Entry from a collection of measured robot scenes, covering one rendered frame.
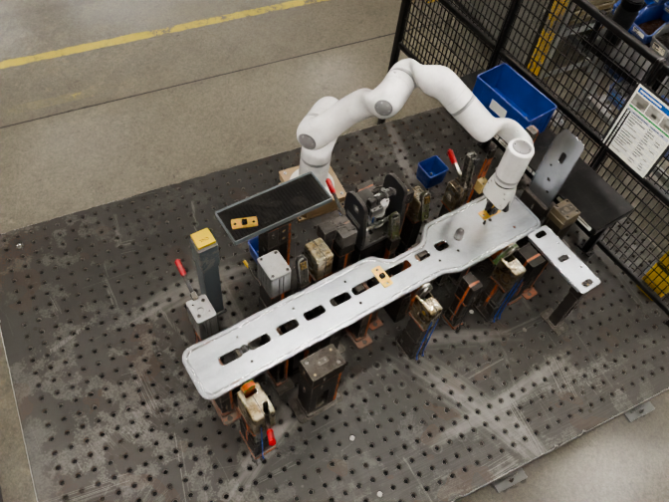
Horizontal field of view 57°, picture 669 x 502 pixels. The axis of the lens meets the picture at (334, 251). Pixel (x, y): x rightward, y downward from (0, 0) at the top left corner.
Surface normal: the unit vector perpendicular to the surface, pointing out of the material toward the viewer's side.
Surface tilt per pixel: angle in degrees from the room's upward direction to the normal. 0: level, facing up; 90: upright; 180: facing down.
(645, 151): 90
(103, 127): 0
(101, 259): 0
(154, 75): 0
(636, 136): 90
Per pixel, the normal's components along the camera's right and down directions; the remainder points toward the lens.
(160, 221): 0.09, -0.55
